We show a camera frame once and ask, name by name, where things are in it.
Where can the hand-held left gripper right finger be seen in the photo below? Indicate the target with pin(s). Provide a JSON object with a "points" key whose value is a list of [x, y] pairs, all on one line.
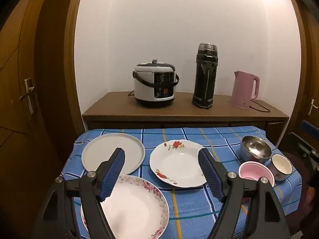
{"points": [[208, 171]]}

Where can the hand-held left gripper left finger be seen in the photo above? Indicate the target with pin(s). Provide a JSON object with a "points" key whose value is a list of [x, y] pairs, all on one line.
{"points": [[115, 169]]}

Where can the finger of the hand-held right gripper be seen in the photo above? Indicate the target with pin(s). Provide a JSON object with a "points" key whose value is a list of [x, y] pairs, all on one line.
{"points": [[309, 156], [310, 127]]}

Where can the grey round plate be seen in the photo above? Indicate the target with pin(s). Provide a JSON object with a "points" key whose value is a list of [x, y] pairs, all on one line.
{"points": [[99, 151]]}

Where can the small white printed bowl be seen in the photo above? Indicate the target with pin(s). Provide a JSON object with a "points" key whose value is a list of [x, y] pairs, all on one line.
{"points": [[281, 165]]}

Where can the white plate with red flowers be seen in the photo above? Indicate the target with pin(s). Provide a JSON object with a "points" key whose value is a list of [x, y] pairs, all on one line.
{"points": [[178, 163]]}

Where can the pink plastic bowl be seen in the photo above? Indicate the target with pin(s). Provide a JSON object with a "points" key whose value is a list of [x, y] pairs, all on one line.
{"points": [[251, 171]]}

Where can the white plate with pink flowers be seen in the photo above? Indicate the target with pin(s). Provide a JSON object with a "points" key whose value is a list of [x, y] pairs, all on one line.
{"points": [[134, 209]]}

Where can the stainless steel bowl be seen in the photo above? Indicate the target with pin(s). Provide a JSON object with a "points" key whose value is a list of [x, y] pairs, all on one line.
{"points": [[254, 148]]}

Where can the blue checked tablecloth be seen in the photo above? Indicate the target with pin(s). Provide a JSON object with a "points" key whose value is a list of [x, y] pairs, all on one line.
{"points": [[187, 204]]}

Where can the brown wooden door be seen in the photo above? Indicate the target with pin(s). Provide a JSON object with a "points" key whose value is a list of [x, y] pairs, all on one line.
{"points": [[301, 67], [30, 42]]}

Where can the brown wooden cabinet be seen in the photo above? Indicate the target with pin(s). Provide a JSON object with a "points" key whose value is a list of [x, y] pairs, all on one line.
{"points": [[184, 112]]}

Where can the pink electric kettle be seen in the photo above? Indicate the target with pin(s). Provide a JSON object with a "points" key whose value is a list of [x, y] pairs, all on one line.
{"points": [[243, 89]]}

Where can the white and black rice cooker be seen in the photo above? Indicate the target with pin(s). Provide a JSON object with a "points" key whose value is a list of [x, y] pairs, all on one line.
{"points": [[149, 84]]}

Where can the black thermos flask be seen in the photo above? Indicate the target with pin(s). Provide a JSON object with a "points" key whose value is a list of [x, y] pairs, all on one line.
{"points": [[204, 79]]}

